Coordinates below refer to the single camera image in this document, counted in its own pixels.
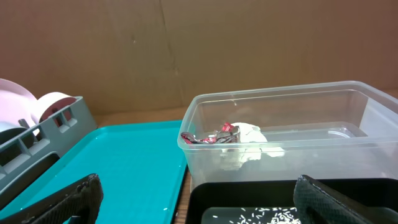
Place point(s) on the red snack wrapper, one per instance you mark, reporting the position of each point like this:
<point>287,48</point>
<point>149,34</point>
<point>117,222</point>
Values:
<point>227,134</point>

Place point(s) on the pile of white rice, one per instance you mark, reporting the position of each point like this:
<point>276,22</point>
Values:
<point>251,215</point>

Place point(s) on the grey plastic dishwasher rack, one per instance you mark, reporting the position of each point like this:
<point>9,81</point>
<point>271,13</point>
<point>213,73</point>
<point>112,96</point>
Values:
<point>27,155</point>

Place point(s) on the clear plastic waste bin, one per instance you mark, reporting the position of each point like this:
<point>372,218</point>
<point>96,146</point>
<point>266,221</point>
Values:
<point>336,130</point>

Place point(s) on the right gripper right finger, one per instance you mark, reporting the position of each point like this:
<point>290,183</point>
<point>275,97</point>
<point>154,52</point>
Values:
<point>318,203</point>

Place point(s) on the black food waste tray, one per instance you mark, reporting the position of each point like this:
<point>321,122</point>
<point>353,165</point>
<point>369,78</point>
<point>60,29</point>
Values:
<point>279,193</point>

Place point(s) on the pink bowl with rice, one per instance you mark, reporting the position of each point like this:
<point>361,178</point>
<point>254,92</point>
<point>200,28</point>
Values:
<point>48,104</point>

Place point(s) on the teal plastic serving tray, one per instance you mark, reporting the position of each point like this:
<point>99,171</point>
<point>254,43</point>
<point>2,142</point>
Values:
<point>140,167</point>

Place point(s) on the large white round plate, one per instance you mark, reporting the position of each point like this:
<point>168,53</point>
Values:
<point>16,103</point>

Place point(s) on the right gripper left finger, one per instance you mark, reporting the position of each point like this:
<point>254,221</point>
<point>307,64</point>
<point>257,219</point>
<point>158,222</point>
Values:
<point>77,203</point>

